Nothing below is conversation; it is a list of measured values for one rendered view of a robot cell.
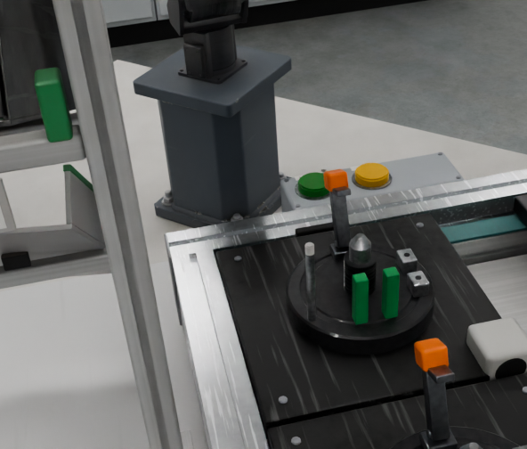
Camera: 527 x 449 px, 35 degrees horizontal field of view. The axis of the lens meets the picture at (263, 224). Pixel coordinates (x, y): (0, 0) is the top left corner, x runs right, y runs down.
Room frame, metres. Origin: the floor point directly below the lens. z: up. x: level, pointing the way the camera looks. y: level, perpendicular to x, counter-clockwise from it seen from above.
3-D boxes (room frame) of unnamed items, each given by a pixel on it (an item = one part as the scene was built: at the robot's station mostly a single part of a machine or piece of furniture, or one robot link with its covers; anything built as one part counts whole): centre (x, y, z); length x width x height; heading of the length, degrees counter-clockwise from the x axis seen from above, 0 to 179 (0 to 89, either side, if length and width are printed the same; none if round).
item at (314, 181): (0.81, -0.06, 0.96); 0.04 x 0.04 x 0.02
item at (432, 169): (0.82, -0.13, 0.93); 0.21 x 0.07 x 0.06; 100
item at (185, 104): (0.94, 0.05, 0.96); 0.15 x 0.15 x 0.20; 56
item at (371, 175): (0.82, -0.13, 0.96); 0.04 x 0.04 x 0.02
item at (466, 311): (0.59, -0.09, 1.01); 0.24 x 0.24 x 0.13; 10
